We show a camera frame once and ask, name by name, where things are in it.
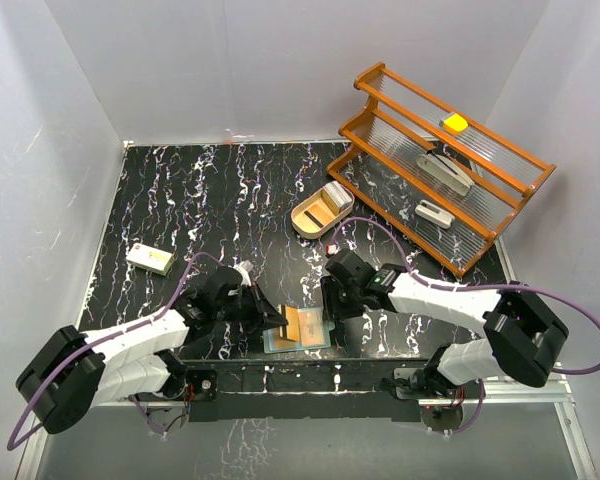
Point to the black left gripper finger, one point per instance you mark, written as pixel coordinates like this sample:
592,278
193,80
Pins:
271,320
263,306

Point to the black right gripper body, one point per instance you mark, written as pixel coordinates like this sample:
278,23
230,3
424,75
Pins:
343,302

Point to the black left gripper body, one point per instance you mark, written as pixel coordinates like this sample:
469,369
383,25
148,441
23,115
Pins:
243,308

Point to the green card holder wallet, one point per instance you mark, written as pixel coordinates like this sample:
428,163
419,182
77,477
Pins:
299,347

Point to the orange credit card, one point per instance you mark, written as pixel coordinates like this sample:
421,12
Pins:
314,332
275,344
291,331

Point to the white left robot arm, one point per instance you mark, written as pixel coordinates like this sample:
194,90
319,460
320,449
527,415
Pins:
77,371

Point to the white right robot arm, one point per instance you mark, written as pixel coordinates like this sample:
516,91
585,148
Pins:
519,336

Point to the card with black stripe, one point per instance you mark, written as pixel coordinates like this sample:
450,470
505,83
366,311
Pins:
314,219

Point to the stack of credit cards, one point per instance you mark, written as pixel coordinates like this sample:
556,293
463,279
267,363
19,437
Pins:
337,196

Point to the small white cardboard box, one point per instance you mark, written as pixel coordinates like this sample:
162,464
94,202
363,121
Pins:
150,259

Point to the beige oval tray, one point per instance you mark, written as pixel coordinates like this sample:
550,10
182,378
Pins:
317,206

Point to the small white stapler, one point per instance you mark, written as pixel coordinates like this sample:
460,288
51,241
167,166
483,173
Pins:
434,214

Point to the orange wooden shelf rack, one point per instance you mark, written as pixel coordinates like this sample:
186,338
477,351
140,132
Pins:
400,121

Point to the grey stapler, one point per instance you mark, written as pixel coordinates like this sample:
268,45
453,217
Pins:
446,172

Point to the yellow sticky note block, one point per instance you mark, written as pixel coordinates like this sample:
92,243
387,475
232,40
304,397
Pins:
453,123

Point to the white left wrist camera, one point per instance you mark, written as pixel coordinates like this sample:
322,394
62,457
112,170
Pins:
244,268

